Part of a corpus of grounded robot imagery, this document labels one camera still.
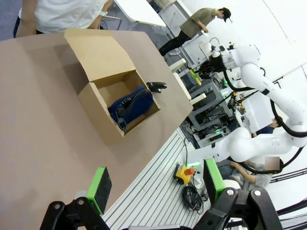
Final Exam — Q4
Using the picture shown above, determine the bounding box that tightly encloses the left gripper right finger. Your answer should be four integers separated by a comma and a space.
191, 158, 283, 230

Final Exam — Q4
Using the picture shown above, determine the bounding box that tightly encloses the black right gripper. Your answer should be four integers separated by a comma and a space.
198, 57, 227, 80

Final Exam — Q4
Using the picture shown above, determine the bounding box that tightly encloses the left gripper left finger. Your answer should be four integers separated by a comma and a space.
39, 166, 113, 230

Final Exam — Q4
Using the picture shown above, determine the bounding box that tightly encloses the small yellow green item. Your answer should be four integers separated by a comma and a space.
189, 69, 203, 86

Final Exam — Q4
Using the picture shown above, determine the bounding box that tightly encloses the navy blue zipper pouch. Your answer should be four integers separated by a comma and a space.
107, 85, 154, 131

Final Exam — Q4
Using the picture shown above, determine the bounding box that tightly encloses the person's right forearm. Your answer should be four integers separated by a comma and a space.
18, 7, 36, 23

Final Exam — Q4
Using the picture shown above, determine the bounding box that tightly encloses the person's left forearm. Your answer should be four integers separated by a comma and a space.
100, 0, 114, 12

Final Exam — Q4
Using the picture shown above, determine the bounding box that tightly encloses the brown cardboard box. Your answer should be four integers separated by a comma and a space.
64, 27, 162, 146

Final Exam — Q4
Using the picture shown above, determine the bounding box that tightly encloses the person's left hand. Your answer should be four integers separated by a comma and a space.
87, 15, 103, 30

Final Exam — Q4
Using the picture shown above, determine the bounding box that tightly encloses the person's right hand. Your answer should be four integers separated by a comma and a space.
15, 21, 37, 38

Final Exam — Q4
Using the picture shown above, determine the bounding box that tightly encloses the yellow emergency stop button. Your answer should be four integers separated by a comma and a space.
173, 162, 196, 185

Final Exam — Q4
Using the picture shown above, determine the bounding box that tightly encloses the seated bystander in grey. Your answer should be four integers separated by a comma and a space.
228, 155, 285, 193

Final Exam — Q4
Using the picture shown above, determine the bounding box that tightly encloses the grey metal equipment rack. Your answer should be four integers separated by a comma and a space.
187, 76, 241, 150

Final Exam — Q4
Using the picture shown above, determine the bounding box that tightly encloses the bystander in olive shirt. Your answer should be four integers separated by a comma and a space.
158, 7, 233, 57

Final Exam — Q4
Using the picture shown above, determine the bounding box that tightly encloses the black stapler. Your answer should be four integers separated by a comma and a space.
146, 81, 168, 93

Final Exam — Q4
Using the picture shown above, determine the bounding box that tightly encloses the grey slatted aluminium base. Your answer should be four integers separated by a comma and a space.
101, 128, 212, 230

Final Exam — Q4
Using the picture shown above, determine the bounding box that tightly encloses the white cabinet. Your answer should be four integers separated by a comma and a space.
236, 92, 274, 135

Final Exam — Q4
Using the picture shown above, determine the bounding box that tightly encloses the bystander in dark blue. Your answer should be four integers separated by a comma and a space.
251, 115, 284, 138

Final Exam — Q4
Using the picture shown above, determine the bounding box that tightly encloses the white table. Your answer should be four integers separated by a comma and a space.
112, 0, 167, 28

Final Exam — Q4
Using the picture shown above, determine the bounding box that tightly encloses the person torso in white jacket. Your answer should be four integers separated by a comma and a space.
13, 0, 113, 35

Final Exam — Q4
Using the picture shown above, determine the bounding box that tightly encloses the coiled black cable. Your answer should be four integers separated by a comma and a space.
181, 184, 210, 215

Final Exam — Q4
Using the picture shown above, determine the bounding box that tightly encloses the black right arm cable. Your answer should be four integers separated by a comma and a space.
223, 67, 307, 175

